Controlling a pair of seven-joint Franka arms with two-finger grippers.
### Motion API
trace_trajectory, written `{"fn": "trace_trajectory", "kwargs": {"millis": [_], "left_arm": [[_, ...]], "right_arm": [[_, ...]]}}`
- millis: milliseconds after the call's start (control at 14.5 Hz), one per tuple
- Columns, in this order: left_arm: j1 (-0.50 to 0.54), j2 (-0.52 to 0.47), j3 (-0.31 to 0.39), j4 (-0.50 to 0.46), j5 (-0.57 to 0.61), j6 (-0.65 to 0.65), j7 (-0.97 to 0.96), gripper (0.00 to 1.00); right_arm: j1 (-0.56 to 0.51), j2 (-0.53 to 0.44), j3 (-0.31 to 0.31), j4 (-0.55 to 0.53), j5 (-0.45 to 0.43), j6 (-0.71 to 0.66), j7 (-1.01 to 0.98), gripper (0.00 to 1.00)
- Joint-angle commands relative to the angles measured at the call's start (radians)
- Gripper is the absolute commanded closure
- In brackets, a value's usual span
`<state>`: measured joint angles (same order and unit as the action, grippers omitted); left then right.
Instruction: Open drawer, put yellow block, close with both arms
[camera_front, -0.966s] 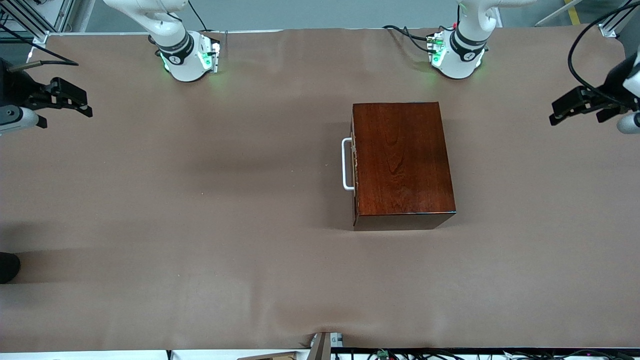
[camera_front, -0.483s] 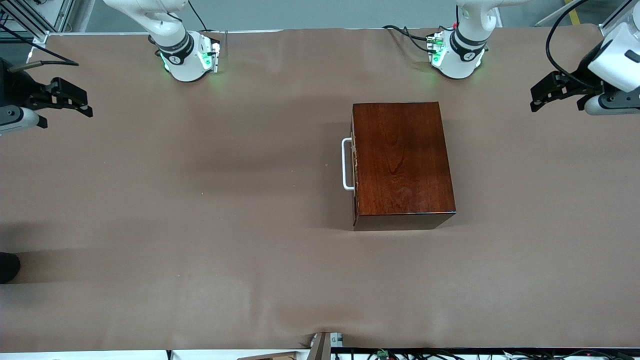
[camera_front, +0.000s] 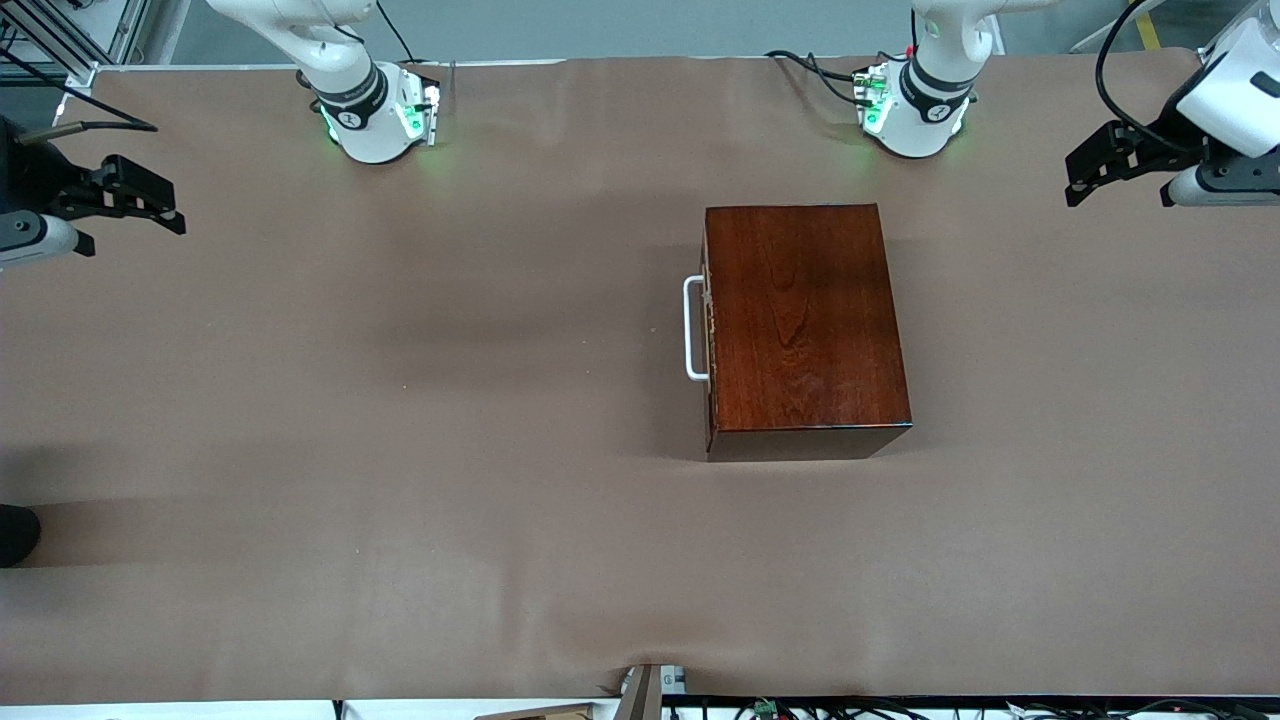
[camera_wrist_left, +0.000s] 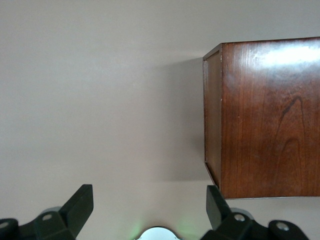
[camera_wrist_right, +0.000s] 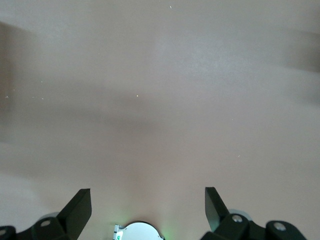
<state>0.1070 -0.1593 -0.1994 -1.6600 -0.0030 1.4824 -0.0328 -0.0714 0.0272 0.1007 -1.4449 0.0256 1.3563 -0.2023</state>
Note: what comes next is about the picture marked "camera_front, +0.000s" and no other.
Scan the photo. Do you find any wooden drawer with white handle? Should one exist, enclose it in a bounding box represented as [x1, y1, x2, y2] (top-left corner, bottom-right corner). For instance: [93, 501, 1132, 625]
[683, 210, 717, 453]

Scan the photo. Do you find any dark wooden drawer cabinet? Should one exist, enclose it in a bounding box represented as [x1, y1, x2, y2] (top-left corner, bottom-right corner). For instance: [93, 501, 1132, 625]
[703, 203, 913, 463]

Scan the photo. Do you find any silver aluminium profile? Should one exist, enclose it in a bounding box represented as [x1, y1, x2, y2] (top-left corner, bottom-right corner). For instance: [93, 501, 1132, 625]
[1198, 0, 1271, 61]

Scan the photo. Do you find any black rounded object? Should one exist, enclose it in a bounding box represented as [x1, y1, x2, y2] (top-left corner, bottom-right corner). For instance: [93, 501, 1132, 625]
[0, 504, 43, 569]

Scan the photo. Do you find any brown table cover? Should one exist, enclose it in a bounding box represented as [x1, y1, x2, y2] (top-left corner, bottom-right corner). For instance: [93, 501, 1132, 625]
[0, 52, 1280, 703]

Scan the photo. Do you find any tan cardboard piece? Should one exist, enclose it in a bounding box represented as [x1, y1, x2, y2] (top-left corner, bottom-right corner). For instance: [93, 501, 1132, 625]
[472, 702, 593, 720]

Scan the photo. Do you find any aluminium frame with dark struts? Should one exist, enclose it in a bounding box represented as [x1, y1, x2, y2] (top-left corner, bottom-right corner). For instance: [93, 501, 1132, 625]
[0, 0, 151, 96]

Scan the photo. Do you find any black base power cable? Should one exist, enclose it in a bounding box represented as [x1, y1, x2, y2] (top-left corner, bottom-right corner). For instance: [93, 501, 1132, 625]
[805, 58, 876, 109]
[765, 50, 871, 81]

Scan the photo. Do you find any black right arm base cable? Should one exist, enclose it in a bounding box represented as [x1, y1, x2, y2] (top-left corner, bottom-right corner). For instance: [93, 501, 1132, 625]
[375, 0, 421, 63]

